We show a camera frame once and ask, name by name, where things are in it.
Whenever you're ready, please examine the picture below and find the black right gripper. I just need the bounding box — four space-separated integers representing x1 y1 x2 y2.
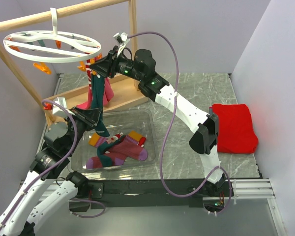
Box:
89 46 144 82

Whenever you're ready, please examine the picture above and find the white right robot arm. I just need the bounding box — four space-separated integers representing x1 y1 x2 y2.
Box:
104 47 228 196

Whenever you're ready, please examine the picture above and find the purple cable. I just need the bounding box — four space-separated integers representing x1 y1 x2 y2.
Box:
0 102 106 236
127 31 233 217

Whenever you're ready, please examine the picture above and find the dark teal sock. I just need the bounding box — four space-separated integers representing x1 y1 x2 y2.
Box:
94 137 126 168
91 73 110 137

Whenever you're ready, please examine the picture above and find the wooden drying rack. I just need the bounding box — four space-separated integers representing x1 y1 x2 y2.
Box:
0 0 148 135

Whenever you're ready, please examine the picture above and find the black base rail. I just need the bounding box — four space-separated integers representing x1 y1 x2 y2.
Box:
68 178 233 212

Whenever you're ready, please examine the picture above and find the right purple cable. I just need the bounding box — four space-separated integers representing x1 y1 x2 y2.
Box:
127 31 233 217

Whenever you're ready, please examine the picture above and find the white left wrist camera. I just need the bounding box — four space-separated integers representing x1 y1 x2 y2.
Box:
42 96 74 118

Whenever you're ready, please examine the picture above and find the red white striped sock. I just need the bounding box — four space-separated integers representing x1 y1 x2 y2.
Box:
116 132 146 147
86 58 95 90

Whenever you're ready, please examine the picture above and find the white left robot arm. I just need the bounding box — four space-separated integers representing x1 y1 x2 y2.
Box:
0 74 108 236

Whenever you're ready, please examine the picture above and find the clear plastic bin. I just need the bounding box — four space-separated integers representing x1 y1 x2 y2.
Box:
68 109 159 173

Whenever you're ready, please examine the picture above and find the pink sock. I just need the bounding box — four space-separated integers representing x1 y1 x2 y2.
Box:
76 74 114 110

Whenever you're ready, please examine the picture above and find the folded red cloth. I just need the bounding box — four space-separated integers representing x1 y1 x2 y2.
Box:
210 104 259 154

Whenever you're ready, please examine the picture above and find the aluminium frame rail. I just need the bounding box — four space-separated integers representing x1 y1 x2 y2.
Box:
19 178 276 205

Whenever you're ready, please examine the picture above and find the purple sock with orange cuff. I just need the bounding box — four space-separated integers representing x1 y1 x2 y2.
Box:
88 130 148 161

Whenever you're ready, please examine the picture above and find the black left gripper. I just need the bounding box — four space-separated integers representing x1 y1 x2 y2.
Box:
65 106 102 154

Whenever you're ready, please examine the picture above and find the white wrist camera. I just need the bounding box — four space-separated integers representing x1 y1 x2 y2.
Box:
42 96 74 118
114 32 130 56

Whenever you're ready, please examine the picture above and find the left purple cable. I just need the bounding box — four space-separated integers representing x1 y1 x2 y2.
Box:
0 102 106 236

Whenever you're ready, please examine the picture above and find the white round sock hanger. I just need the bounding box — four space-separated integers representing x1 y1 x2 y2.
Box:
3 8 101 63

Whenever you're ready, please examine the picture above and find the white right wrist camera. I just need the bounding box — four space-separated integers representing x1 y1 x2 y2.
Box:
114 32 130 56

